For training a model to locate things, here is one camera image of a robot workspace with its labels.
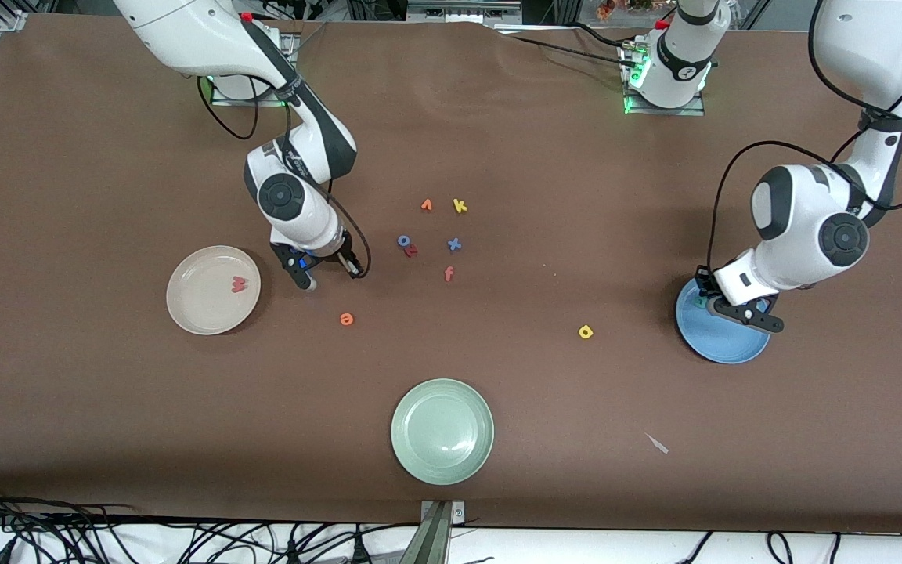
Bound blue plate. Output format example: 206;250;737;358
675;278;773;365

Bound beige plate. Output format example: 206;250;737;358
166;245;262;336

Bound brown table cover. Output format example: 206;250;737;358
0;12;902;535

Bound pale green plate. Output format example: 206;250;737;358
390;378;496;486

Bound dried flowers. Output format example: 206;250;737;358
596;0;675;21

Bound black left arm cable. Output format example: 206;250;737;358
704;0;902;275

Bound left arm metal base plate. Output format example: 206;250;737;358
619;43;707;118

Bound grey metal frame piece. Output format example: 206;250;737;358
406;0;524;24

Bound black base cable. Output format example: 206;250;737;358
498;31;633;68
572;21;640;49

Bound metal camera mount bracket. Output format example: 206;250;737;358
399;500;467;564

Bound tangled black cables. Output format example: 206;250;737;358
0;482;499;564

